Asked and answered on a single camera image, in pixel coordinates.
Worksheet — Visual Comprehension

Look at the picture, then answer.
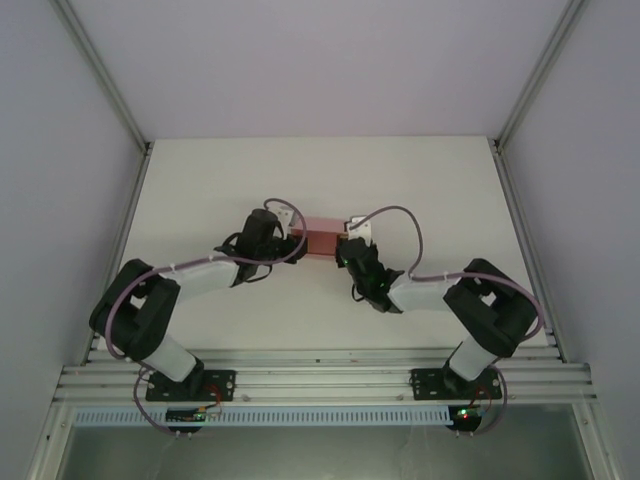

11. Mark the pink paper box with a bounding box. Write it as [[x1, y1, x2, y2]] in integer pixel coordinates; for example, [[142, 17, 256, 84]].
[[291, 216, 350, 259]]

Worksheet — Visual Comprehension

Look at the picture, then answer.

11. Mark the aluminium frame post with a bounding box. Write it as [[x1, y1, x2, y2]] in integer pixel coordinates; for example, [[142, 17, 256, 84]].
[[59, 0, 154, 157], [492, 0, 590, 156]]

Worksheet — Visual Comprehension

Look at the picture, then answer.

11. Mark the aluminium mounting rail bed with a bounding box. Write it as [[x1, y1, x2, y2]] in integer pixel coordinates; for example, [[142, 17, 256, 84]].
[[54, 327, 599, 404]]

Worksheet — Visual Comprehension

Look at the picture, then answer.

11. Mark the slotted light blue cable duct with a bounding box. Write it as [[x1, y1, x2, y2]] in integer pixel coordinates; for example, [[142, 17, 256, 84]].
[[73, 405, 452, 427]]

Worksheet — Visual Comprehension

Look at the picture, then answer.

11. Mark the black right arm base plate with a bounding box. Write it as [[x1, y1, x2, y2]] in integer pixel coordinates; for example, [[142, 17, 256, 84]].
[[410, 366, 503, 402]]

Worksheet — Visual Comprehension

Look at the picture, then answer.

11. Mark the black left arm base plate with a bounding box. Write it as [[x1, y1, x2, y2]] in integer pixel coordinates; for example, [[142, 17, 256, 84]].
[[145, 368, 237, 403]]

